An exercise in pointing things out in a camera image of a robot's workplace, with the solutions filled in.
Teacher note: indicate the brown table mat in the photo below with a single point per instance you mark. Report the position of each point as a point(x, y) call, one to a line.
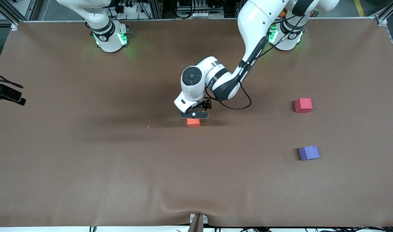
point(196, 167)

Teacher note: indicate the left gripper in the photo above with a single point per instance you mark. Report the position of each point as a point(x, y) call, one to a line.
point(206, 104)

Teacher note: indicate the grey metal table bracket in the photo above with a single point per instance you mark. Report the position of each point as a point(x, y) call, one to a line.
point(205, 219)

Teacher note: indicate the grey aluminium frame post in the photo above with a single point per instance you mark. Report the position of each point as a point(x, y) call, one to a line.
point(156, 9)

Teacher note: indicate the orange foam block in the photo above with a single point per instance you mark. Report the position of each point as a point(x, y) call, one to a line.
point(193, 123)

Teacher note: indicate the purple foam block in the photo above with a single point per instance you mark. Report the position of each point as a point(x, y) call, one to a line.
point(309, 153)

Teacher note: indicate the red foam block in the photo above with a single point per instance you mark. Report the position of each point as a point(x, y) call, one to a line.
point(303, 105)

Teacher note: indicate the metal table corner bracket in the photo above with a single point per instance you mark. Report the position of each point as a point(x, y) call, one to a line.
point(14, 26)
point(381, 20)

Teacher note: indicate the brown bar under bracket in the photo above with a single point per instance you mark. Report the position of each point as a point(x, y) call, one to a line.
point(196, 225)

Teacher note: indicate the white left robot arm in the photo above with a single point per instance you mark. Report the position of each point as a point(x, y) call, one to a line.
point(254, 22)

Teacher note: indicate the white connector row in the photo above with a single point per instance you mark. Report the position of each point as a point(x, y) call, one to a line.
point(198, 15)

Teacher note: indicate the white power strip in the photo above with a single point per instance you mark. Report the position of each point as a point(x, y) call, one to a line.
point(128, 8)

